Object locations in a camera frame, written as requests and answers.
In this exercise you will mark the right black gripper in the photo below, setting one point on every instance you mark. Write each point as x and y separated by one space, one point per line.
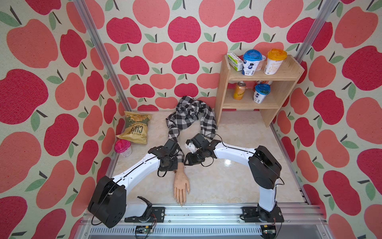
190 160

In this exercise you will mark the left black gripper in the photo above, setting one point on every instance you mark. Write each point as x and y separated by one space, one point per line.
174 167

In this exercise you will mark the mannequin hand with silver nails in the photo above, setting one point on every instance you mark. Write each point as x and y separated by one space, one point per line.
181 185

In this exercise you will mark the black white plaid shirt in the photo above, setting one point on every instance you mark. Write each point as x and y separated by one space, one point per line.
188 111

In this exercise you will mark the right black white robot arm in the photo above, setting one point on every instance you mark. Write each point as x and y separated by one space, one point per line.
264 168

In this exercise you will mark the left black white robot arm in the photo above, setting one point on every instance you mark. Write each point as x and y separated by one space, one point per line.
109 201

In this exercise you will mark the yellow green chips bag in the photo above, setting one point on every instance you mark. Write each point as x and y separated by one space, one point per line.
136 127

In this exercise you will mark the pink lidded plastic cup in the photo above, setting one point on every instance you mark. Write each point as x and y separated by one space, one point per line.
123 147

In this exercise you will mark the orange soda can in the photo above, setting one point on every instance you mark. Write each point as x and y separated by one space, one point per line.
239 90

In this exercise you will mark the blue lid cup lower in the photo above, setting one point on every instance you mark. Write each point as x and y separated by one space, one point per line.
260 93

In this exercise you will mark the wooden two-tier shelf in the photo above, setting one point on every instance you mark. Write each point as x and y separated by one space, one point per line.
267 99

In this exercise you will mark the green white small carton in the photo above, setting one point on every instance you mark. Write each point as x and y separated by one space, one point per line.
235 61

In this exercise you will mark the blue lid yogurt cup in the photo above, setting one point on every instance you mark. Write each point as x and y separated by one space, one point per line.
251 60

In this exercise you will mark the small pink white cup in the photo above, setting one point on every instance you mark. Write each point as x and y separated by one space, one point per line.
261 63

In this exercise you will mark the orange lid white cup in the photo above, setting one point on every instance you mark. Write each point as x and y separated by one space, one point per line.
275 58

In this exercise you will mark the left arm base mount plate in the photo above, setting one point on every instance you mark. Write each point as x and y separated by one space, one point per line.
158 213

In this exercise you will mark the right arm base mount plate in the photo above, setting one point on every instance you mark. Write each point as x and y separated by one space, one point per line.
260 215

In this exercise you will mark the aluminium front rail base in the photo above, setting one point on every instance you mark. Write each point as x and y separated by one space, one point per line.
214 221

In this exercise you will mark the left aluminium frame post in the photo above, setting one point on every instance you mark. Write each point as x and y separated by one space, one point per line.
89 23

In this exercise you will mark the aluminium frame post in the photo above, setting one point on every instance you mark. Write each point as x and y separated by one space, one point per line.
324 11
89 23

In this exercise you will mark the right aluminium frame post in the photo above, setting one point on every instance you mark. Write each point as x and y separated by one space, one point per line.
324 11

